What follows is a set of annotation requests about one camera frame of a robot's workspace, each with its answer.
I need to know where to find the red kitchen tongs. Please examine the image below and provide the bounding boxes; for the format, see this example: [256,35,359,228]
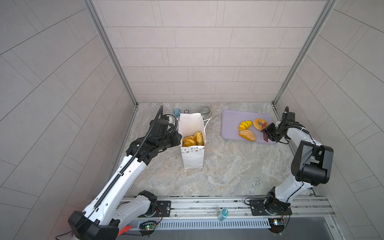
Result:
[262,122,269,143]

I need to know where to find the braided yellow fake bread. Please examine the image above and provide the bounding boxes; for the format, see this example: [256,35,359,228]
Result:
[194,132,204,146]

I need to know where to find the ridged yellow fake bread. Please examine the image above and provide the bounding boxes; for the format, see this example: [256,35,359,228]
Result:
[183,139,196,147]

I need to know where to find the small yellow fake bread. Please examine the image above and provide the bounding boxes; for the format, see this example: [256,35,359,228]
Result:
[239,121,253,131]

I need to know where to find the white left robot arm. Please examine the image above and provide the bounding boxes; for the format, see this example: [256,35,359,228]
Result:
[68,132,182,240]

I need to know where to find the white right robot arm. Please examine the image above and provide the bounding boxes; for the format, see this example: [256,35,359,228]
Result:
[246,121,334,216]

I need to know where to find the blue owl toy block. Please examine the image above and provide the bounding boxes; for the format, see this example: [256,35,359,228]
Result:
[173,109,181,118]

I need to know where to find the lilac cutting board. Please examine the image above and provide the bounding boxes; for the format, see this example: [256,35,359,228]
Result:
[221,110,274,142]

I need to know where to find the striped ceramic mug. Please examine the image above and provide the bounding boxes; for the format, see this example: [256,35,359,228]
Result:
[199,106,212,121]

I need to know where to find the left green circuit board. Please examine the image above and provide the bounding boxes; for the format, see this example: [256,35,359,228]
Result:
[139,221,158,231]

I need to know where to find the green circuit board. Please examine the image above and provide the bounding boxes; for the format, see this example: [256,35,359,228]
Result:
[268,218,285,229]
[139,221,158,231]

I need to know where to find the right green circuit board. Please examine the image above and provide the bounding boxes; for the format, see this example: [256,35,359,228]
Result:
[268,218,285,229]

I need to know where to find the teal small bottle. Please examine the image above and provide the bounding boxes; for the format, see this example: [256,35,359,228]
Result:
[218,209,229,222]

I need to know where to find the metal base rail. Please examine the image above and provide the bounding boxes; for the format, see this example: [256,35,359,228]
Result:
[129,196,335,233]

